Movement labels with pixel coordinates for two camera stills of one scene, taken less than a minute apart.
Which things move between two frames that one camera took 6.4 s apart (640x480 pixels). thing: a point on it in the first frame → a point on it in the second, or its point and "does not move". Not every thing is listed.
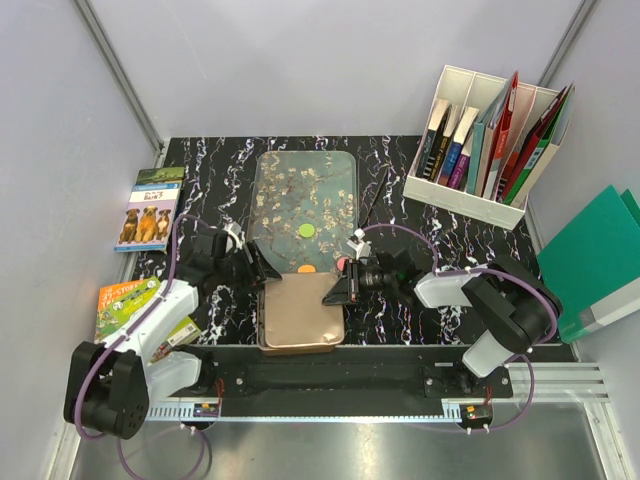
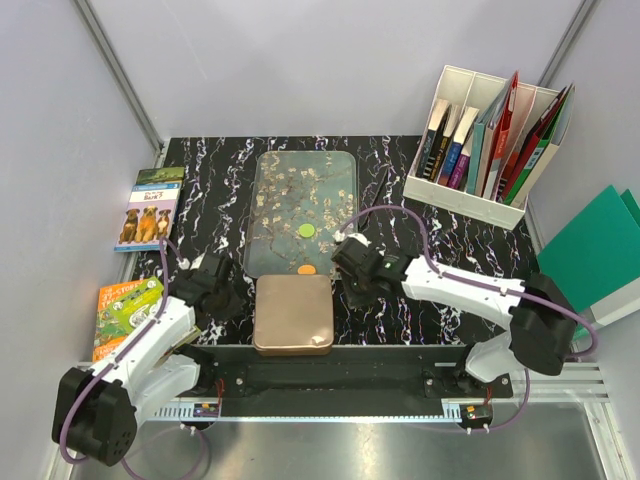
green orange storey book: (118, 301) does not move
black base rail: (363, 382) does not move
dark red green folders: (534, 147) does not move
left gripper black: (257, 272) → (233, 306)
